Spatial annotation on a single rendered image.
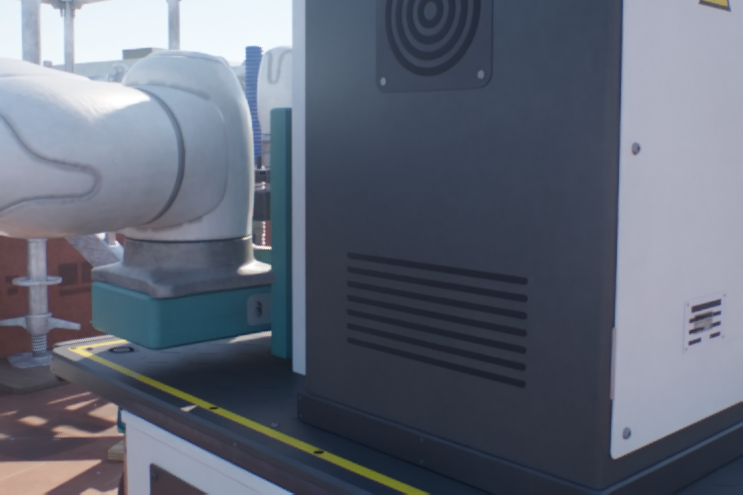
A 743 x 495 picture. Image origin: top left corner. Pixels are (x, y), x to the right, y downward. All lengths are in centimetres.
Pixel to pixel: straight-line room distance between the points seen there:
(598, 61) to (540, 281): 16
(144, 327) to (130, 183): 19
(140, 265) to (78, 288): 159
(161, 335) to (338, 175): 31
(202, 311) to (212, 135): 20
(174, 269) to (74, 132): 24
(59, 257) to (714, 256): 207
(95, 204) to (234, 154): 21
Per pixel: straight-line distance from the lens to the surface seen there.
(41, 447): 184
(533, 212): 64
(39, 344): 242
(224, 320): 103
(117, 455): 172
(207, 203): 99
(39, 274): 238
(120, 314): 104
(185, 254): 101
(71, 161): 84
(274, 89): 149
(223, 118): 101
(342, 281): 79
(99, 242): 213
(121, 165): 87
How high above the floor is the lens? 59
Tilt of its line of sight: 4 degrees down
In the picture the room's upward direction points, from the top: straight up
